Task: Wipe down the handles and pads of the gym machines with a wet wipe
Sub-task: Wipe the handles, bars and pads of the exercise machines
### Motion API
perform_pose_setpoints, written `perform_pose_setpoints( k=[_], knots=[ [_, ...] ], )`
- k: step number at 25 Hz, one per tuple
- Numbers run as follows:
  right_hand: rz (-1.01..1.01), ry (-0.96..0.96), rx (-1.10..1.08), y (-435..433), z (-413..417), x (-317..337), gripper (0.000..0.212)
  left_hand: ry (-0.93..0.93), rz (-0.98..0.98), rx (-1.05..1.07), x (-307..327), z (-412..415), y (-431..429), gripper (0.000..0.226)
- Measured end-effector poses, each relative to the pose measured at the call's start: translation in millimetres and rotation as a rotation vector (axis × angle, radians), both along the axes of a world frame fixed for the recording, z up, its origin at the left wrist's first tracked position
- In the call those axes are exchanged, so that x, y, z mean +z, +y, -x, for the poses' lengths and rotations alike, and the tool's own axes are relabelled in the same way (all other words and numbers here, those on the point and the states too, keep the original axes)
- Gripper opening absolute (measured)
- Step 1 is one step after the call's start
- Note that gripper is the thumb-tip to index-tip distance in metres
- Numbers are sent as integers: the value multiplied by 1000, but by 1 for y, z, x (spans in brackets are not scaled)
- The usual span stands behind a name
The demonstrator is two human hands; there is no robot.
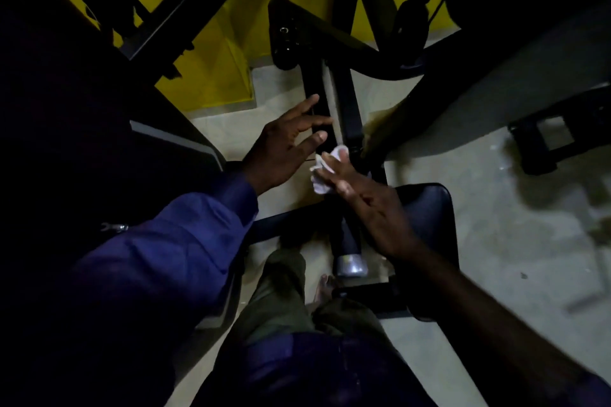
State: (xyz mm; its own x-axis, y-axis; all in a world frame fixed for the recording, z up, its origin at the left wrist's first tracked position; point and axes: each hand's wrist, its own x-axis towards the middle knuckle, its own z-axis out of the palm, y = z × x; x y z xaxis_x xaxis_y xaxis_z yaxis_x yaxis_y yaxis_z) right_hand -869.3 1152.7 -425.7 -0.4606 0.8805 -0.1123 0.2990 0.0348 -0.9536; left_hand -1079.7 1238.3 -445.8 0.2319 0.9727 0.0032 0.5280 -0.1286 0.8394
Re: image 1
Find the white cleaning wipe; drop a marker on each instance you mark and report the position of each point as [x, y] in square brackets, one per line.
[319, 182]

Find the person's right hand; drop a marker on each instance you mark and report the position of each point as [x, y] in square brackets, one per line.
[372, 211]

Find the person's blue shirt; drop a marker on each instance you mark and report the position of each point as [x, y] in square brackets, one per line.
[157, 268]

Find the black figure wall decal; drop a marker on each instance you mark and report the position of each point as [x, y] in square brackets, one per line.
[110, 6]

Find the person's left hand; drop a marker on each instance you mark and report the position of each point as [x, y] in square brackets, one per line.
[277, 149]

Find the black seat pad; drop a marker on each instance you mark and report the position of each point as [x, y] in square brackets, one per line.
[429, 211]

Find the person's right forearm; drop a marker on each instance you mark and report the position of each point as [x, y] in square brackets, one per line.
[487, 325]

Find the silver weight selector pin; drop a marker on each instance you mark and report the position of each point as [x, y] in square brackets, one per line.
[114, 228]

